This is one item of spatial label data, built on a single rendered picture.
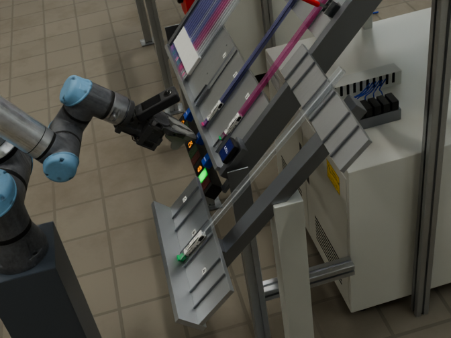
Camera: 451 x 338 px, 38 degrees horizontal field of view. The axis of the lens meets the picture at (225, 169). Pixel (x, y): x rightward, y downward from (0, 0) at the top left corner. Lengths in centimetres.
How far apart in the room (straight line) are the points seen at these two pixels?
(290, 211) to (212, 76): 61
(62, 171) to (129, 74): 201
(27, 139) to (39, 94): 205
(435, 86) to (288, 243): 51
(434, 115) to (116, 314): 123
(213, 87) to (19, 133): 55
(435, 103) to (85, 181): 166
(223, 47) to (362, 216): 59
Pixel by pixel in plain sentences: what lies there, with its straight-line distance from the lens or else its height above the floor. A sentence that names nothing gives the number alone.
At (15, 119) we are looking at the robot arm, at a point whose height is 95.
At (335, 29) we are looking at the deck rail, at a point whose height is 103.
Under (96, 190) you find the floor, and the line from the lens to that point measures 276.
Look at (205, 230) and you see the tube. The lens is 131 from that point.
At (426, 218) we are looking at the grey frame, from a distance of 184.
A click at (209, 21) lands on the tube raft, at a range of 192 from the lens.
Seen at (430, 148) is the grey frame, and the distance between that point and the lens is 168.
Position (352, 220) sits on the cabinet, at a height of 45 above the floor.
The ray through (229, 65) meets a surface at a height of 83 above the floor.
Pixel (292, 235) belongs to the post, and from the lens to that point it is 134.
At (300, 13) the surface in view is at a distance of 157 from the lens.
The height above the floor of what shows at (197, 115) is 73.
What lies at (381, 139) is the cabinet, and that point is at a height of 62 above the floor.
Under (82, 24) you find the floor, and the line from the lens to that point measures 414.
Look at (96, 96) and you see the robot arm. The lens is 158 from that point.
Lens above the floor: 170
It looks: 39 degrees down
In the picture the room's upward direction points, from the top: 10 degrees counter-clockwise
